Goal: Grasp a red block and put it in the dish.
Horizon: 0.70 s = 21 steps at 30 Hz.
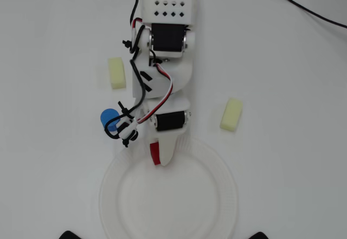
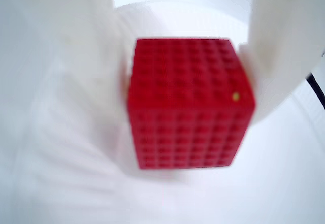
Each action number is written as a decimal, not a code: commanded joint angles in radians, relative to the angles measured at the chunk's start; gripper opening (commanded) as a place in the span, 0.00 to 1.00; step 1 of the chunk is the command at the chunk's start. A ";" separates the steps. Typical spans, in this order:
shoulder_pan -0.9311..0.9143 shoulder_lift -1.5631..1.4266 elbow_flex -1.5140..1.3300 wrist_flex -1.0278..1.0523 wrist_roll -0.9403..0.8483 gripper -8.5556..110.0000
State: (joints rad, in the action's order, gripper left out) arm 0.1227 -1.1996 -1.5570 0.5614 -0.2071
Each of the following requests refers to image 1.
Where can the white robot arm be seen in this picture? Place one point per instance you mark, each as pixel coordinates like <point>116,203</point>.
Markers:
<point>168,6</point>

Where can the blue cylinder block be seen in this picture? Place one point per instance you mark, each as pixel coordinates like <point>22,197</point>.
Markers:
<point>108,118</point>

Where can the red cube block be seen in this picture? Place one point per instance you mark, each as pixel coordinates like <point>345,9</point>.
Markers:
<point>154,153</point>

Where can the black stand foot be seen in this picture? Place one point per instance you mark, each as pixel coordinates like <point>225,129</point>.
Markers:
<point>260,235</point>
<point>70,235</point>

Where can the small white wrist camera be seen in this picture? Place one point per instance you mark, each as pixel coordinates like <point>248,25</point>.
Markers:
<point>128,129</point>

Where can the white paper plate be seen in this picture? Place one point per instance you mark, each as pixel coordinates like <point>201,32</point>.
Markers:
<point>168,195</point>

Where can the pale yellow sponge block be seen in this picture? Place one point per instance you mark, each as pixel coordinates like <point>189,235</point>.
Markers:
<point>117,73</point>
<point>231,115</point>

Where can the white gripper, black motor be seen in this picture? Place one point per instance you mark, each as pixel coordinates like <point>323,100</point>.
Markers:
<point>170,121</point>

